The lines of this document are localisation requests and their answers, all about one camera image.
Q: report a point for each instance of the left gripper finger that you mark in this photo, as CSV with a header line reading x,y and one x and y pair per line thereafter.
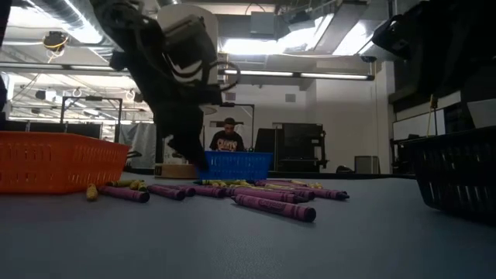
x,y
166,124
191,143

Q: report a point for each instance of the purple crayon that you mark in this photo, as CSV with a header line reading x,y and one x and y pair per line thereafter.
x,y
271,206
188,190
166,192
267,195
211,191
124,193
325,192

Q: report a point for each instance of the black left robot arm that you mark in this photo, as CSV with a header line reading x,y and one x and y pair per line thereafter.
x,y
128,31

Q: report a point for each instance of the grey cloth cover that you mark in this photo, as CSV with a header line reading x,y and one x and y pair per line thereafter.
x,y
143,143

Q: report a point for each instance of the person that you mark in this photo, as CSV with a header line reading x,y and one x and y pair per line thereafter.
x,y
226,145

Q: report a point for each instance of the blue plastic basket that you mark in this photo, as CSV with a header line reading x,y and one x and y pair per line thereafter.
x,y
240,166

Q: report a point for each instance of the grey ceiling box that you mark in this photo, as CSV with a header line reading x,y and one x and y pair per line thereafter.
x,y
263,23

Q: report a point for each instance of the fluorescent light fixture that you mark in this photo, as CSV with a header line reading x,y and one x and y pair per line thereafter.
x,y
58,67
333,76

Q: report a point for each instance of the black cabinet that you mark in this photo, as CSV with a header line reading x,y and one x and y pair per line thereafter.
x,y
302,143

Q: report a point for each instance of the orange plastic basket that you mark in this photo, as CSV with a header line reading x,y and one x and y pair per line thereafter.
x,y
58,162

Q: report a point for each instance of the black plastic basket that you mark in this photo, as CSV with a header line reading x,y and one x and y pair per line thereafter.
x,y
457,174

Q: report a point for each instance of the grey trash bin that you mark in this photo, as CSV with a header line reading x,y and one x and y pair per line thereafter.
x,y
366,164

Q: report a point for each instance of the small black bag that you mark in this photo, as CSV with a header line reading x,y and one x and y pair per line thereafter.
x,y
345,170

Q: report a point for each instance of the black metal frame stand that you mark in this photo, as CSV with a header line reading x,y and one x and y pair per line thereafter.
x,y
119,120

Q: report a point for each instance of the metal ventilation duct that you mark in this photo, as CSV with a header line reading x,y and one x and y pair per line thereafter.
x,y
341,27

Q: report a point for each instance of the silver ribbed air duct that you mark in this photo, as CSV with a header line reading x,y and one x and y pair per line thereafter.
x,y
50,4

